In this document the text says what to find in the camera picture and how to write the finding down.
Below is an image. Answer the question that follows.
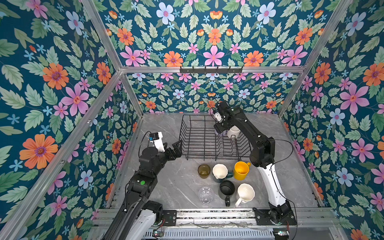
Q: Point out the white mug red inside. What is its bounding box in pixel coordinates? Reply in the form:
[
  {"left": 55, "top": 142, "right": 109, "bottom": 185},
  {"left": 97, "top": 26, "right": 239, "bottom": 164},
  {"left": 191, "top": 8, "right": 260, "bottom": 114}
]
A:
[{"left": 227, "top": 126, "right": 241, "bottom": 140}]

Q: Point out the olive green glass cup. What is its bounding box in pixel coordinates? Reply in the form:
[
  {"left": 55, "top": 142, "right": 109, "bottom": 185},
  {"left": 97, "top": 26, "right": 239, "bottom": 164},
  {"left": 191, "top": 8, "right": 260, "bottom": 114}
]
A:
[{"left": 198, "top": 164, "right": 211, "bottom": 179}]

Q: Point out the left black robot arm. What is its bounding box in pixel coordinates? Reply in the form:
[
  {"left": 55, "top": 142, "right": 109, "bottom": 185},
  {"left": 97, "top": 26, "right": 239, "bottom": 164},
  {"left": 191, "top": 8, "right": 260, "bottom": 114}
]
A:
[{"left": 103, "top": 141, "right": 183, "bottom": 240}]

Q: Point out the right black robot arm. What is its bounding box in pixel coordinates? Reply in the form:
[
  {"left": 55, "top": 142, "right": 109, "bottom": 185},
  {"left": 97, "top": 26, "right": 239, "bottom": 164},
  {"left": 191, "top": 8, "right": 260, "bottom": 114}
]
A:
[{"left": 214, "top": 101, "right": 296, "bottom": 225}]

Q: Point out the cream mug green outside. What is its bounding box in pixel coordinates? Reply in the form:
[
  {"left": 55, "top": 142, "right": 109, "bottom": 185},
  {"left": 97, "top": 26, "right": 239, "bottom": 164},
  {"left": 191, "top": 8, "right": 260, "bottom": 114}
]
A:
[{"left": 212, "top": 164, "right": 234, "bottom": 183}]

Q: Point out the yellow mug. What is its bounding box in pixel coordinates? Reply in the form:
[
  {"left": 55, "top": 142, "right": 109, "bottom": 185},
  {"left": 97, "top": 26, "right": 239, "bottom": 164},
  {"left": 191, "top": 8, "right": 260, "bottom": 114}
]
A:
[{"left": 233, "top": 161, "right": 251, "bottom": 181}]

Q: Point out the clear glass cup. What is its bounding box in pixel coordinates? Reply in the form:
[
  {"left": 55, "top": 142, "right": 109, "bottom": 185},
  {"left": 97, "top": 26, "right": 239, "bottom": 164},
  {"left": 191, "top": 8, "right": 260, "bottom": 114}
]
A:
[{"left": 199, "top": 187, "right": 215, "bottom": 205}]

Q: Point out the black mug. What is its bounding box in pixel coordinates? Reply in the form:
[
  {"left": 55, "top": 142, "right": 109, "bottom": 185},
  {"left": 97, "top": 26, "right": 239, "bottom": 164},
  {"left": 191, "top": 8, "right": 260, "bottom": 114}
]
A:
[{"left": 219, "top": 181, "right": 236, "bottom": 208}]

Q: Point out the white ceramic mug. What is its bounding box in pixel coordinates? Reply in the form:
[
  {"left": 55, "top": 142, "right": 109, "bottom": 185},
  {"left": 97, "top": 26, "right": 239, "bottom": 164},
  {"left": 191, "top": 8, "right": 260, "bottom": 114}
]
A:
[{"left": 235, "top": 184, "right": 255, "bottom": 207}]

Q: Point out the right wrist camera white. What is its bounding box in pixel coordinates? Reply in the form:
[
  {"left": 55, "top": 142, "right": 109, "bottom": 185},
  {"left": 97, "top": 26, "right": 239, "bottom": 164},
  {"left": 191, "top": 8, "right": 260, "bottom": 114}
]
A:
[{"left": 214, "top": 111, "right": 223, "bottom": 123}]

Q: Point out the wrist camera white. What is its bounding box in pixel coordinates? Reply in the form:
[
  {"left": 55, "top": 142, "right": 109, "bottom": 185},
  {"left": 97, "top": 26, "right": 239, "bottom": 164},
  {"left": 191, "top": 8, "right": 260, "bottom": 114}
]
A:
[
  {"left": 214, "top": 111, "right": 223, "bottom": 123},
  {"left": 149, "top": 132, "right": 165, "bottom": 153}
]

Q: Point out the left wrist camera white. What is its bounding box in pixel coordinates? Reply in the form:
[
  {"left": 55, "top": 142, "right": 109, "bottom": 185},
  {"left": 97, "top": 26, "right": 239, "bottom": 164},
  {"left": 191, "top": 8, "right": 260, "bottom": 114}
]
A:
[{"left": 149, "top": 132, "right": 165, "bottom": 153}]

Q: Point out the black wire dish rack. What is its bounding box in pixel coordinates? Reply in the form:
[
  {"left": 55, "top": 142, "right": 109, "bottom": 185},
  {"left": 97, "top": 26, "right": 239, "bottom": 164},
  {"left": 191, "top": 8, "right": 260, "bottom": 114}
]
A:
[{"left": 179, "top": 115, "right": 252, "bottom": 161}]

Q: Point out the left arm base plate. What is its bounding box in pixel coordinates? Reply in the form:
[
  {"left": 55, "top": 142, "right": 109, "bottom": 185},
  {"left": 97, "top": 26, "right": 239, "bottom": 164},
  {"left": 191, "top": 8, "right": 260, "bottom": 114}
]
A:
[{"left": 155, "top": 210, "right": 178, "bottom": 227}]

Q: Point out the metal hook rail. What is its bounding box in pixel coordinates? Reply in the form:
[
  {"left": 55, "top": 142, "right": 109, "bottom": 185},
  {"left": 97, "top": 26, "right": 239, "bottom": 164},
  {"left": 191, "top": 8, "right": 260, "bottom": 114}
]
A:
[{"left": 179, "top": 66, "right": 243, "bottom": 75}]

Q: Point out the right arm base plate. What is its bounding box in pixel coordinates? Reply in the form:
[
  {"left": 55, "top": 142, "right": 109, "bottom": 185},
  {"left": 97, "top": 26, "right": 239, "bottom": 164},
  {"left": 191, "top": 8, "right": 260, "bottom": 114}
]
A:
[{"left": 252, "top": 208, "right": 297, "bottom": 226}]

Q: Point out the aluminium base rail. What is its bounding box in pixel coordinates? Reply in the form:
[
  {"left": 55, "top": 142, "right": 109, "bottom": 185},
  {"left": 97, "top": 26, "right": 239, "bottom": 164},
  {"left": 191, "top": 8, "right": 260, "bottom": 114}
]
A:
[{"left": 86, "top": 207, "right": 346, "bottom": 240}]

